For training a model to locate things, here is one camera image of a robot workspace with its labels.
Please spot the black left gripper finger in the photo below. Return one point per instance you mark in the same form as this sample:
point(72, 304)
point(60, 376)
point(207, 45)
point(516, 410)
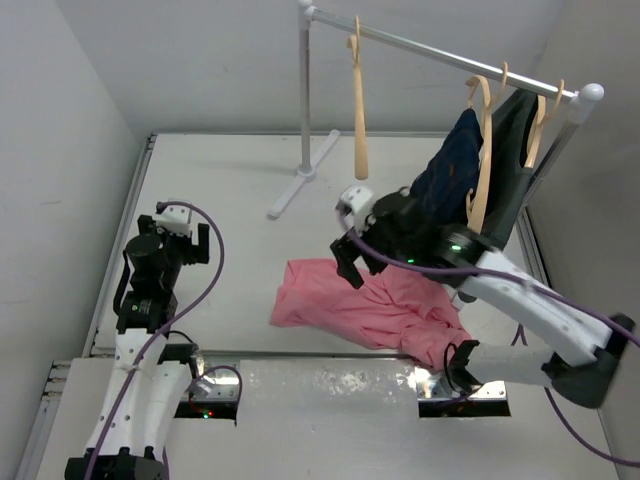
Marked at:
point(202, 249)
point(146, 225)

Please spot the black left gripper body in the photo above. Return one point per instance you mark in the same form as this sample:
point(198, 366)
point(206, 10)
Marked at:
point(178, 251)

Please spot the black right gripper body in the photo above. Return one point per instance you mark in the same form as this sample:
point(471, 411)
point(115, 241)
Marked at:
point(400, 249)

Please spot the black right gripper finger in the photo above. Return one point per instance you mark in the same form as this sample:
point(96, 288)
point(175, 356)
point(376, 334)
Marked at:
point(345, 254)
point(375, 261)

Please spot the pink t shirt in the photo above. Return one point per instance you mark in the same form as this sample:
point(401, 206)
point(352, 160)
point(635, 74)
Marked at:
point(394, 310)

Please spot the beige plastic hanger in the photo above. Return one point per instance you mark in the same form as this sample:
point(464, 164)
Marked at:
point(361, 164)

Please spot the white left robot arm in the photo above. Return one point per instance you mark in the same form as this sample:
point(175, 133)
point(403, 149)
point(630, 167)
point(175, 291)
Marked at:
point(149, 376)

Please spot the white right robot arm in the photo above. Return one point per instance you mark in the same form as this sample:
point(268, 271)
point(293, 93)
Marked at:
point(582, 349)

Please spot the beige hanger with blue garment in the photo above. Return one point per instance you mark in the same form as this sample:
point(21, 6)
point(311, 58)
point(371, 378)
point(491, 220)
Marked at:
point(477, 199)

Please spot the beige hanger with green garment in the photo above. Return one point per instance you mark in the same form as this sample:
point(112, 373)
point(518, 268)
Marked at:
point(541, 118)

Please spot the navy blue garment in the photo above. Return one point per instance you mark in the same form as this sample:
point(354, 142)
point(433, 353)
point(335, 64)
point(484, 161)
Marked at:
point(442, 187)

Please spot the dark green garment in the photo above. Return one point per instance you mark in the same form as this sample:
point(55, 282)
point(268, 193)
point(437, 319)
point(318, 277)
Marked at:
point(509, 178)

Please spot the white metal clothes rack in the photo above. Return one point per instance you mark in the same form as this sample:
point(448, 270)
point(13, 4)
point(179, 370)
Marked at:
point(415, 56)

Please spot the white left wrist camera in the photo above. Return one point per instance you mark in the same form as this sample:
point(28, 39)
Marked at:
point(176, 220)

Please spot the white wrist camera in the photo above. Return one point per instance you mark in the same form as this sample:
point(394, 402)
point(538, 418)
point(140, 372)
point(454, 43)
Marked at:
point(176, 220)
point(357, 202)

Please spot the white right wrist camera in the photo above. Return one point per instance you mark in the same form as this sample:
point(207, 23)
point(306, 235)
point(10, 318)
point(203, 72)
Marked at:
point(357, 202)

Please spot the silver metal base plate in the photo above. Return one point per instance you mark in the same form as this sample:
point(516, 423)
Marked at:
point(357, 384)

